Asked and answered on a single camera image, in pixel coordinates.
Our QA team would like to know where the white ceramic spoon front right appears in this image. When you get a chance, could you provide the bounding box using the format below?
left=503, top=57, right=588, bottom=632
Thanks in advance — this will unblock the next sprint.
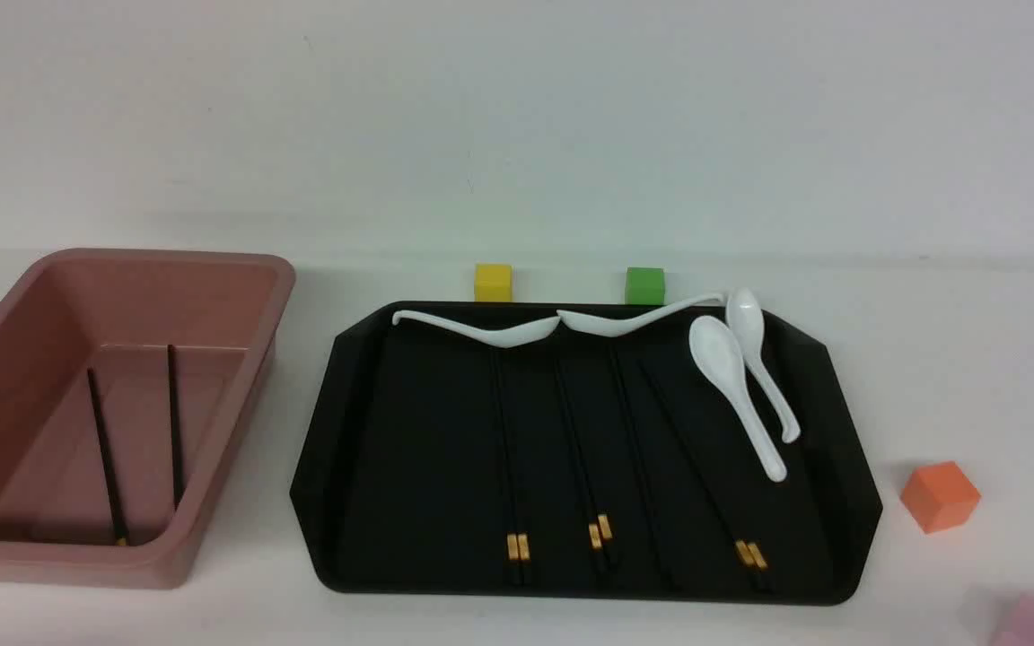
left=688, top=315, right=788, bottom=483

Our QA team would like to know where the white ceramic spoon centre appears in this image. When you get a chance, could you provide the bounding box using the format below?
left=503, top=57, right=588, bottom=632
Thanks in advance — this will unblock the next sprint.
left=556, top=293, right=729, bottom=338

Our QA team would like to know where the white ceramic spoon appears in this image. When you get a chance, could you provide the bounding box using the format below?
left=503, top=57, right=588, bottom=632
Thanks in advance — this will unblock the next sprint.
left=391, top=310, right=561, bottom=349
left=688, top=315, right=788, bottom=483
left=556, top=293, right=729, bottom=338
left=725, top=287, right=802, bottom=444

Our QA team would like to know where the black chopstick in bin left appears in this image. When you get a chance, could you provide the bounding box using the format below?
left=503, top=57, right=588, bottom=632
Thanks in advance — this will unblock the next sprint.
left=86, top=368, right=130, bottom=546

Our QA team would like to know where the black plastic tray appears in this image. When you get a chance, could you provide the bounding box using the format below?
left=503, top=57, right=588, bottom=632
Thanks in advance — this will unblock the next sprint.
left=290, top=301, right=882, bottom=606

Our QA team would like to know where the yellow cube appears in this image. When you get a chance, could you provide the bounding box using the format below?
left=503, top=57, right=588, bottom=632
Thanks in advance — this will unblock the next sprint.
left=473, top=263, right=513, bottom=302

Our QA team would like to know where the white ceramic spoon far left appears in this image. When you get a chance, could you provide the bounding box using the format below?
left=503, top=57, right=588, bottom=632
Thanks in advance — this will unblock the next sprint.
left=391, top=310, right=561, bottom=349

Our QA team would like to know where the orange cube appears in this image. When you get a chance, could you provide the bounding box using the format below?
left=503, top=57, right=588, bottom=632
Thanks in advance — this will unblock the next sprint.
left=899, top=459, right=982, bottom=533

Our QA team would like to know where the black chopstick in bin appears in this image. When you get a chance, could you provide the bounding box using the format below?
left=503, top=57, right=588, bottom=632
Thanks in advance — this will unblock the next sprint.
left=86, top=368, right=130, bottom=546
left=168, top=345, right=185, bottom=510

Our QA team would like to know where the black chopstick gold band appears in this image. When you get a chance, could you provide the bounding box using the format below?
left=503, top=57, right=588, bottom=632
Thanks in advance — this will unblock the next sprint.
left=635, top=357, right=765, bottom=593
left=499, top=349, right=535, bottom=589
left=488, top=348, right=525, bottom=588
left=551, top=357, right=610, bottom=583
left=652, top=368, right=774, bottom=593
left=606, top=342, right=669, bottom=583

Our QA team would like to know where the green cube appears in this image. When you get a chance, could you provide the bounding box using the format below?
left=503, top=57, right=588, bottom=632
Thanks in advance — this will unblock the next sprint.
left=624, top=266, right=666, bottom=306

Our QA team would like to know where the black chopstick in bin right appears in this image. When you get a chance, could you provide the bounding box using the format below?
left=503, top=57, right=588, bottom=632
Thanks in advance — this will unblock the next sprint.
left=168, top=345, right=185, bottom=510

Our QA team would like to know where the white ceramic spoon back right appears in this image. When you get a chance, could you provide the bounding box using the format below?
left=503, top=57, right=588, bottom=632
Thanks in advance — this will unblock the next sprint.
left=725, top=287, right=802, bottom=444

